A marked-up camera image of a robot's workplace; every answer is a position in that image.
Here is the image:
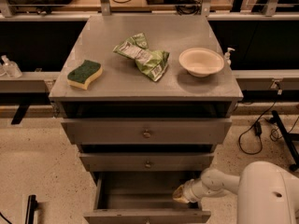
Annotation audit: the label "grey drawer cabinet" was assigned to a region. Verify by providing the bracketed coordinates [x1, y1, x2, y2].
[48, 13, 244, 185]

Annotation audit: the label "grey bottom drawer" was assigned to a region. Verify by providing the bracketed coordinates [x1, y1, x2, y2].
[84, 171, 211, 224]

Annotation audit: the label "black stand leg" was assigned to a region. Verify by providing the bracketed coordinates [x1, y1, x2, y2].
[272, 110, 299, 172]

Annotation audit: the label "clear sanitizer bottle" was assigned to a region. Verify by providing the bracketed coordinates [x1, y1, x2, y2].
[1, 55, 22, 78]

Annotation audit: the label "black floor bar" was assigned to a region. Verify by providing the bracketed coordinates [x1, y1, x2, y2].
[25, 195, 38, 224]

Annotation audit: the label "white pump bottle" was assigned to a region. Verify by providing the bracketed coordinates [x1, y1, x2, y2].
[224, 48, 235, 65]

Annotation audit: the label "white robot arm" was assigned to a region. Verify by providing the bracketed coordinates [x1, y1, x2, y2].
[173, 161, 299, 224]

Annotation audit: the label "green yellow sponge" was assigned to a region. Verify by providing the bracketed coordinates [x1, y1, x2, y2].
[67, 60, 103, 90]

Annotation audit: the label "grey drawer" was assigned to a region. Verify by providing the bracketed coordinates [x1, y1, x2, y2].
[62, 119, 232, 145]
[84, 171, 211, 224]
[79, 153, 213, 172]

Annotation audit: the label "black power cable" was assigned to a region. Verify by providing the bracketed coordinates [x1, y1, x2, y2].
[237, 82, 299, 156]

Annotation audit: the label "white bowl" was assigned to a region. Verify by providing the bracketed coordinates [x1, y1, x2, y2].
[178, 48, 224, 77]

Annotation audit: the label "grey middle drawer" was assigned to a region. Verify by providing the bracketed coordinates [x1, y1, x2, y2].
[79, 153, 213, 172]

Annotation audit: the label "grey top drawer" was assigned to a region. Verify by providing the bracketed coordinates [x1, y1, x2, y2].
[62, 119, 232, 145]

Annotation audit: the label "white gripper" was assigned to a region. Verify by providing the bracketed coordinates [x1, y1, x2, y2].
[173, 179, 206, 203]

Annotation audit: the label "green chip bag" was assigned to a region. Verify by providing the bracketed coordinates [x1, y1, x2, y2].
[113, 33, 169, 82]

